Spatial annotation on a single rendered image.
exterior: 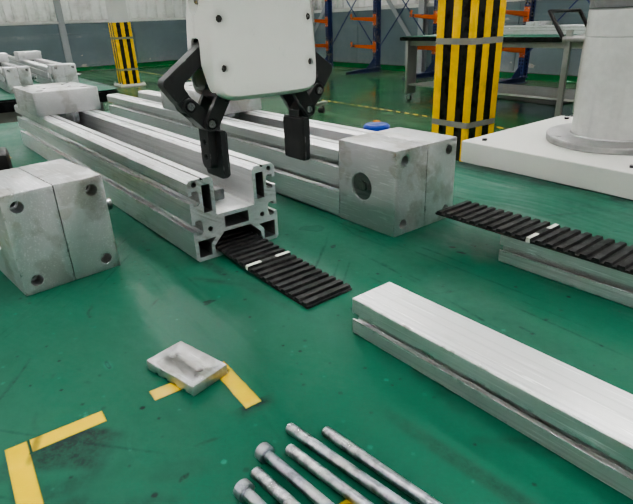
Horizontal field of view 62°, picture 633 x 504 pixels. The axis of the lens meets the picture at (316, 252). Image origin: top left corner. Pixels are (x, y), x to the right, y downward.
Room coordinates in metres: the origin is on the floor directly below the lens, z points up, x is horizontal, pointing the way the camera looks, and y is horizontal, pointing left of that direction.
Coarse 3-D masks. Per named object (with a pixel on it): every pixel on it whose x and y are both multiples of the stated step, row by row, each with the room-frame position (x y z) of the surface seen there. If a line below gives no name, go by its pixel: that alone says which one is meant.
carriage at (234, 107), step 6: (186, 84) 0.97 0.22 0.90; (186, 90) 0.89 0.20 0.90; (192, 90) 0.87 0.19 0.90; (162, 96) 0.97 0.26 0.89; (192, 96) 0.87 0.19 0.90; (198, 96) 0.86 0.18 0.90; (162, 102) 0.97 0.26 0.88; (168, 102) 0.95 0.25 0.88; (234, 102) 0.88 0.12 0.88; (240, 102) 0.89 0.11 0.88; (246, 102) 0.90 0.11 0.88; (252, 102) 0.90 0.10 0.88; (258, 102) 0.91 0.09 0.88; (168, 108) 0.95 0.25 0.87; (174, 108) 0.93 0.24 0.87; (228, 108) 0.88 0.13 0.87; (234, 108) 0.88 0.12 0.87; (240, 108) 0.89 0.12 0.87; (246, 108) 0.90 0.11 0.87; (252, 108) 0.90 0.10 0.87; (258, 108) 0.91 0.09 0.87; (228, 114) 0.89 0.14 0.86; (234, 114) 0.90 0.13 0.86
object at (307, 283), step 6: (318, 276) 0.43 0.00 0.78; (324, 276) 0.43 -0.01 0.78; (330, 276) 0.43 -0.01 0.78; (300, 282) 0.42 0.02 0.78; (306, 282) 0.42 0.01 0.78; (312, 282) 0.42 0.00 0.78; (318, 282) 0.42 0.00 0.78; (324, 282) 0.42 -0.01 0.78; (330, 282) 0.42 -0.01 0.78; (282, 288) 0.41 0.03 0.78; (288, 288) 0.41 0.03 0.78; (294, 288) 0.41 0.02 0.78; (300, 288) 0.41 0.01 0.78; (306, 288) 0.41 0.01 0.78; (312, 288) 0.41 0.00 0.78; (288, 294) 0.40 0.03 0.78; (294, 294) 0.40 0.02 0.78; (300, 294) 0.40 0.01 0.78
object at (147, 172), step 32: (32, 128) 1.01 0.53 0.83; (64, 128) 0.82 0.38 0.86; (96, 128) 0.93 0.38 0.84; (128, 128) 0.80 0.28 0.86; (96, 160) 0.71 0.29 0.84; (128, 160) 0.60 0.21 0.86; (160, 160) 0.57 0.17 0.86; (192, 160) 0.64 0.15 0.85; (256, 160) 0.55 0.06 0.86; (128, 192) 0.64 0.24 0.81; (160, 192) 0.54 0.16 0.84; (192, 192) 0.50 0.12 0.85; (224, 192) 0.57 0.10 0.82; (256, 192) 0.53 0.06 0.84; (160, 224) 0.55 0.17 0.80; (192, 224) 0.48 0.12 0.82; (224, 224) 0.50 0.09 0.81; (256, 224) 0.53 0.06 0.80; (192, 256) 0.49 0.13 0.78
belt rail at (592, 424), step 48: (384, 288) 0.36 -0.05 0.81; (384, 336) 0.32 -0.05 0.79; (432, 336) 0.29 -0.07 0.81; (480, 336) 0.28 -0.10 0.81; (480, 384) 0.26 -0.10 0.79; (528, 384) 0.24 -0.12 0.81; (576, 384) 0.23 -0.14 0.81; (528, 432) 0.23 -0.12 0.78; (576, 432) 0.21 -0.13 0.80; (624, 432) 0.20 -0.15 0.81; (624, 480) 0.19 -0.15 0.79
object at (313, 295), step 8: (336, 280) 0.42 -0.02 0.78; (320, 288) 0.41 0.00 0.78; (328, 288) 0.41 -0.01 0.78; (336, 288) 0.41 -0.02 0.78; (344, 288) 0.41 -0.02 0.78; (296, 296) 0.39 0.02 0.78; (304, 296) 0.39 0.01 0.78; (312, 296) 0.40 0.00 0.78; (320, 296) 0.39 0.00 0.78; (328, 296) 0.40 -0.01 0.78; (336, 296) 0.40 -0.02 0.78; (304, 304) 0.38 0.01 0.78; (312, 304) 0.38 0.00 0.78
